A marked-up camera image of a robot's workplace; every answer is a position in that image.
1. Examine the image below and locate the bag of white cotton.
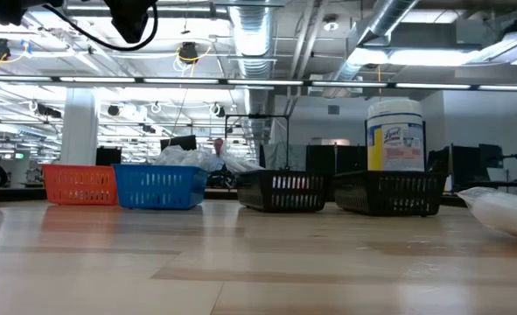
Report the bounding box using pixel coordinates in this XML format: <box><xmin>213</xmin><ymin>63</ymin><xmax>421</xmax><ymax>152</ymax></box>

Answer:
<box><xmin>179</xmin><ymin>148</ymin><xmax>214</xmax><ymax>172</ymax></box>
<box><xmin>152</xmin><ymin>145</ymin><xmax>185</xmax><ymax>167</ymax></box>

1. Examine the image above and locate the blue plastic basket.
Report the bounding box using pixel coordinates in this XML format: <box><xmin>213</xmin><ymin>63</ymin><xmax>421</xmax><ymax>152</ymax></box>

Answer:
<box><xmin>111</xmin><ymin>164</ymin><xmax>210</xmax><ymax>211</ymax></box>

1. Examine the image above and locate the bag of cotton swabs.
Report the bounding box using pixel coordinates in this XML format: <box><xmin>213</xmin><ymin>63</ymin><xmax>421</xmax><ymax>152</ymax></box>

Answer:
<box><xmin>457</xmin><ymin>186</ymin><xmax>517</xmax><ymax>242</ymax></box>

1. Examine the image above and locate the person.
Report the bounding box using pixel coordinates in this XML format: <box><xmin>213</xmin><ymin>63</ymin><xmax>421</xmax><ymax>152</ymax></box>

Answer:
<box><xmin>207</xmin><ymin>137</ymin><xmax>237</xmax><ymax>188</ymax></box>

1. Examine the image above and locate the black plastic basket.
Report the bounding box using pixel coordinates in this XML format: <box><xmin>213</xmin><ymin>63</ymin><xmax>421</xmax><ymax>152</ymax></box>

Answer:
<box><xmin>235</xmin><ymin>169</ymin><xmax>332</xmax><ymax>214</ymax></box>
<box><xmin>332</xmin><ymin>170</ymin><xmax>449</xmax><ymax>218</ymax></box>

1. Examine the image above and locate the dark grey partition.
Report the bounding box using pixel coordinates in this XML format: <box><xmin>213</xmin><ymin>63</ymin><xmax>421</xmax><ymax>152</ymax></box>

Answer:
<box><xmin>258</xmin><ymin>143</ymin><xmax>368</xmax><ymax>172</ymax></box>

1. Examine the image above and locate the overhead light strip bar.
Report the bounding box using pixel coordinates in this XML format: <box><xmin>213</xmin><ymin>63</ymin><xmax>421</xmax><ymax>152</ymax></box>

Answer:
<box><xmin>0</xmin><ymin>73</ymin><xmax>517</xmax><ymax>92</ymax></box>

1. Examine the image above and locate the black computer monitor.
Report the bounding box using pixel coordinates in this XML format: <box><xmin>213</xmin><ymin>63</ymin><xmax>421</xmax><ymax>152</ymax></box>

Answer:
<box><xmin>160</xmin><ymin>134</ymin><xmax>198</xmax><ymax>152</ymax></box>

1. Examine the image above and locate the Lysol wipes canister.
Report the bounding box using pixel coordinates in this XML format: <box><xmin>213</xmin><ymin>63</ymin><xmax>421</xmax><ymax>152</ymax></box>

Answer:
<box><xmin>366</xmin><ymin>99</ymin><xmax>426</xmax><ymax>173</ymax></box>

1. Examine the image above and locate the black monitor back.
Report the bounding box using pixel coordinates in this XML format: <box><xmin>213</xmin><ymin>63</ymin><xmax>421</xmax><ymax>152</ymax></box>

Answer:
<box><xmin>94</xmin><ymin>146</ymin><xmax>122</xmax><ymax>167</ymax></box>

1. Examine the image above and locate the orange plastic basket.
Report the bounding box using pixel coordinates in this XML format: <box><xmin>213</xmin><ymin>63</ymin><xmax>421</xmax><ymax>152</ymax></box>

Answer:
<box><xmin>42</xmin><ymin>164</ymin><xmax>119</xmax><ymax>206</ymax></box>

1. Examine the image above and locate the white building column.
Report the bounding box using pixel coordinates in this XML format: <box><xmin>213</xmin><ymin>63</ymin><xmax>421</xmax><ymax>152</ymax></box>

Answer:
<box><xmin>59</xmin><ymin>87</ymin><xmax>101</xmax><ymax>166</ymax></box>

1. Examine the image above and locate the black desk monitor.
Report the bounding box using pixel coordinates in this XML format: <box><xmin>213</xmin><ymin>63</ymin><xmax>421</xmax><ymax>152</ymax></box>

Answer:
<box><xmin>470</xmin><ymin>143</ymin><xmax>504</xmax><ymax>171</ymax></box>

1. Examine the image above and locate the silver ventilation duct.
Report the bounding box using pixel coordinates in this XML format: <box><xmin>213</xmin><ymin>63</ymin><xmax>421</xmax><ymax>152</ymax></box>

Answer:
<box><xmin>323</xmin><ymin>0</ymin><xmax>419</xmax><ymax>98</ymax></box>
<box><xmin>227</xmin><ymin>0</ymin><xmax>279</xmax><ymax>152</ymax></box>

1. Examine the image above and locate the black left wrist camera cable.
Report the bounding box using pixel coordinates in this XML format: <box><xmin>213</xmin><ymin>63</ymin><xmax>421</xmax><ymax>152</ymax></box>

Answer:
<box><xmin>43</xmin><ymin>2</ymin><xmax>160</xmax><ymax>53</ymax></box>

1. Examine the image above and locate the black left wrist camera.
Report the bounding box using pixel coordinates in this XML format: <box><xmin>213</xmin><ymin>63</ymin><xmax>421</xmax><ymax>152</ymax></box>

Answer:
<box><xmin>103</xmin><ymin>0</ymin><xmax>157</xmax><ymax>45</ymax></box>

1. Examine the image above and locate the black aluminium table frame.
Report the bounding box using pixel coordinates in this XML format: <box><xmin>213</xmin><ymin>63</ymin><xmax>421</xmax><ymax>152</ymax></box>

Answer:
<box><xmin>0</xmin><ymin>186</ymin><xmax>517</xmax><ymax>209</ymax></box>

